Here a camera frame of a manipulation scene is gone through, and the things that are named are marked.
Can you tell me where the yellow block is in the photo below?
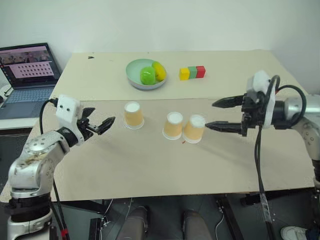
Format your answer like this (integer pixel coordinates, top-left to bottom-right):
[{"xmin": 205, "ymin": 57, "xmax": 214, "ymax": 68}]
[{"xmin": 178, "ymin": 67, "xmax": 191, "ymax": 82}]

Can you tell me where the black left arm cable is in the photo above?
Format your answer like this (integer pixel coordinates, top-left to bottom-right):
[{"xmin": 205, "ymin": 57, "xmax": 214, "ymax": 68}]
[{"xmin": 39, "ymin": 98, "xmax": 70, "ymax": 240}]

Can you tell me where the orange paper cup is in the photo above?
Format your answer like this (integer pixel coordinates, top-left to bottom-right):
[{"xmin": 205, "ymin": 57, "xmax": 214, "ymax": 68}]
[
  {"xmin": 123, "ymin": 100, "xmax": 146, "ymax": 130},
  {"xmin": 162, "ymin": 111, "xmax": 184, "ymax": 141},
  {"xmin": 182, "ymin": 113, "xmax": 207, "ymax": 145}
]

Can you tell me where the green block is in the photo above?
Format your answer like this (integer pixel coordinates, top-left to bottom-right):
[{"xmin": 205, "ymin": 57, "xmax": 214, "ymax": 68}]
[{"xmin": 187, "ymin": 66, "xmax": 199, "ymax": 80}]

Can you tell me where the thin white cable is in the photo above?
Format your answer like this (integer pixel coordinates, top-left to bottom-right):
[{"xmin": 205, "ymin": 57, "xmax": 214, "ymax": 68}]
[{"xmin": 215, "ymin": 211, "xmax": 226, "ymax": 236}]

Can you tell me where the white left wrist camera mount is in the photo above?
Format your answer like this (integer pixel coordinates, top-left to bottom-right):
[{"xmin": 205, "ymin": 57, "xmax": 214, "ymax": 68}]
[{"xmin": 55, "ymin": 94, "xmax": 85, "ymax": 146}]

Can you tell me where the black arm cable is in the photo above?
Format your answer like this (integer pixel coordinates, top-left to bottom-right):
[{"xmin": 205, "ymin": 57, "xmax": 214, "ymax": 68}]
[
  {"xmin": 39, "ymin": 98, "xmax": 70, "ymax": 240},
  {"xmin": 254, "ymin": 74, "xmax": 308, "ymax": 240}
]

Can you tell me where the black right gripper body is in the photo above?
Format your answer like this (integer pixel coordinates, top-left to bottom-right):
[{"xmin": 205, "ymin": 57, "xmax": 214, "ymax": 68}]
[{"xmin": 240, "ymin": 92, "xmax": 266, "ymax": 137}]

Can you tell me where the black table frame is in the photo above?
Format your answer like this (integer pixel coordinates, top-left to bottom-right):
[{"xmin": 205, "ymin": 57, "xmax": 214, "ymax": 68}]
[{"xmin": 49, "ymin": 191, "xmax": 316, "ymax": 240}]

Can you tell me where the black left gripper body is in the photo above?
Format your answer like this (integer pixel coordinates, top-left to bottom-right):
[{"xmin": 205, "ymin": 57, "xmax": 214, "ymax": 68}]
[{"xmin": 78, "ymin": 116, "xmax": 99, "ymax": 142}]

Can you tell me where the red block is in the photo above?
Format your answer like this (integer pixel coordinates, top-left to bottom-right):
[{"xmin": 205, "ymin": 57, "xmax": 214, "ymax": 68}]
[{"xmin": 195, "ymin": 65, "xmax": 207, "ymax": 79}]

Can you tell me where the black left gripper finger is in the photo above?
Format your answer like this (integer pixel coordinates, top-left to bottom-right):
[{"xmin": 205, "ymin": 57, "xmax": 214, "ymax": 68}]
[
  {"xmin": 80, "ymin": 107, "xmax": 96, "ymax": 121},
  {"xmin": 96, "ymin": 116, "xmax": 117, "ymax": 136}
]

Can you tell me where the light green bowl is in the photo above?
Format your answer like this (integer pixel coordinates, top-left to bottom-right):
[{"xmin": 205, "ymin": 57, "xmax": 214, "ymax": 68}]
[{"xmin": 125, "ymin": 58, "xmax": 168, "ymax": 91}]

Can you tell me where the green toy fruit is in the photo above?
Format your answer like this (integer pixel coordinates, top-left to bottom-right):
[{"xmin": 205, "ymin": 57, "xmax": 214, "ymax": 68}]
[{"xmin": 139, "ymin": 65, "xmax": 157, "ymax": 85}]

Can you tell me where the yellow toy fruit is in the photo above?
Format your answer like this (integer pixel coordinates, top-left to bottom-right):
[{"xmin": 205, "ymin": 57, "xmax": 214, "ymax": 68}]
[{"xmin": 151, "ymin": 61, "xmax": 167, "ymax": 82}]

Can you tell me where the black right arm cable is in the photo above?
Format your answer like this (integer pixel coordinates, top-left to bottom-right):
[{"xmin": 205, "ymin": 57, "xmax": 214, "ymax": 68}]
[{"xmin": 254, "ymin": 74, "xmax": 308, "ymax": 240}]

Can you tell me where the dark rounded shape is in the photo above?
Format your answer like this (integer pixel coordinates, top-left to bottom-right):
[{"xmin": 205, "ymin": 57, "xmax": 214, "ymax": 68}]
[
  {"xmin": 119, "ymin": 205, "xmax": 151, "ymax": 240},
  {"xmin": 181, "ymin": 209, "xmax": 212, "ymax": 240}
]

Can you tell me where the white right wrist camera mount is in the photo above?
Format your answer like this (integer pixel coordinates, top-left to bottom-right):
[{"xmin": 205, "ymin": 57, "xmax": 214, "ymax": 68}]
[{"xmin": 245, "ymin": 70, "xmax": 276, "ymax": 130}]

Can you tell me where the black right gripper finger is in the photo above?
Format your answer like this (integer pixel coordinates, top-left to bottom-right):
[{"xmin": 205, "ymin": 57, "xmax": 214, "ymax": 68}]
[
  {"xmin": 204, "ymin": 121, "xmax": 243, "ymax": 134},
  {"xmin": 211, "ymin": 94, "xmax": 245, "ymax": 109}
]

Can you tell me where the grey laptop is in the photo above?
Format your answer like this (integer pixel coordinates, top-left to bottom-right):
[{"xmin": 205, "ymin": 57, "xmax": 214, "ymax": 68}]
[{"xmin": 0, "ymin": 42, "xmax": 64, "ymax": 121}]

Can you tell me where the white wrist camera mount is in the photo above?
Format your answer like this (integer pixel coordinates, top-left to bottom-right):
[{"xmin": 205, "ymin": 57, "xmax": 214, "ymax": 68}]
[
  {"xmin": 245, "ymin": 70, "xmax": 276, "ymax": 130},
  {"xmin": 55, "ymin": 94, "xmax": 85, "ymax": 146}
]

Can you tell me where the white shoe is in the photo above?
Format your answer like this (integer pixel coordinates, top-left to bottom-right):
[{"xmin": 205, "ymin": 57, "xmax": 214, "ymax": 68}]
[{"xmin": 280, "ymin": 225, "xmax": 309, "ymax": 240}]

